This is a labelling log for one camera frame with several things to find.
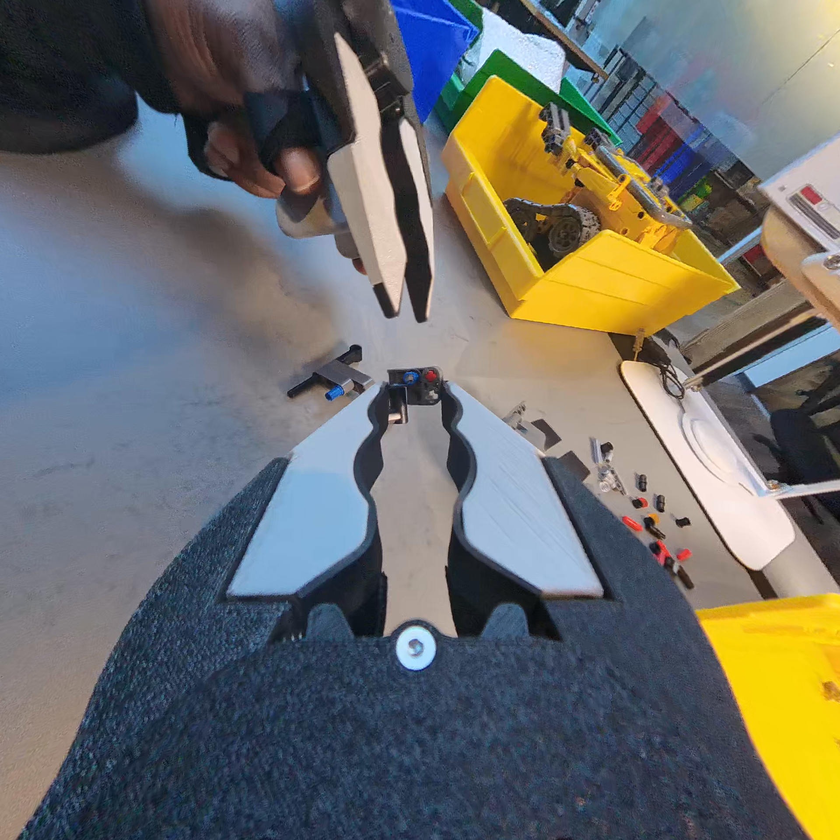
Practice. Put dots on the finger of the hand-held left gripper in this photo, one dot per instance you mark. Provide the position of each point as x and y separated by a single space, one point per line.
415 164
367 197

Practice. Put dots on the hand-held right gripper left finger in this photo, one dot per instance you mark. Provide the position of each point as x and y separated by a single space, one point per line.
308 518

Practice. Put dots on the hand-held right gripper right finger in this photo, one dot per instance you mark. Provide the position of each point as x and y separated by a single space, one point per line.
518 518

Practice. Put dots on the grey brick beam piece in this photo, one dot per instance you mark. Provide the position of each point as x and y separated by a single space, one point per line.
341 375

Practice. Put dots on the black brick assembly coloured pins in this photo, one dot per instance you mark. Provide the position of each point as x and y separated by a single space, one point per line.
426 387

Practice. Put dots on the grey desk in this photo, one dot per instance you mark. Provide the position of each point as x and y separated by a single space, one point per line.
131 394

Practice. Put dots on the person's left hand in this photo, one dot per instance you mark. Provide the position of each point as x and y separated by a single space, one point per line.
223 52

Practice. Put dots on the blue storage bin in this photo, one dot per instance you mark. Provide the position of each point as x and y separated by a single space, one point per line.
426 52

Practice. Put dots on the green storage bin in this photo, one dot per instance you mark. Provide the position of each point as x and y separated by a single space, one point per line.
469 10
459 98

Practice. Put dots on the grey twin engine brick model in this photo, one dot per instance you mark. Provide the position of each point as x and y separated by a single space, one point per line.
544 433

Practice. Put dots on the scattered small brick parts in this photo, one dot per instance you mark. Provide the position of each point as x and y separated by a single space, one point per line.
653 525

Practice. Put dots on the white foam block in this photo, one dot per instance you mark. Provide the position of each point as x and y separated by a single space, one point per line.
518 46

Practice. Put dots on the yellow toy bulldozer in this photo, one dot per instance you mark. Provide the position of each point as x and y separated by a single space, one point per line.
564 229

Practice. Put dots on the wooden workbench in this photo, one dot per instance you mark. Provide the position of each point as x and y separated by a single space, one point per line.
577 56

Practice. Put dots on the yellow storage bin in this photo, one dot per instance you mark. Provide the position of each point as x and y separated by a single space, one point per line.
590 289
774 689

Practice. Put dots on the shelf of coloured bins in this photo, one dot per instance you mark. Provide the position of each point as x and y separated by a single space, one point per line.
669 138

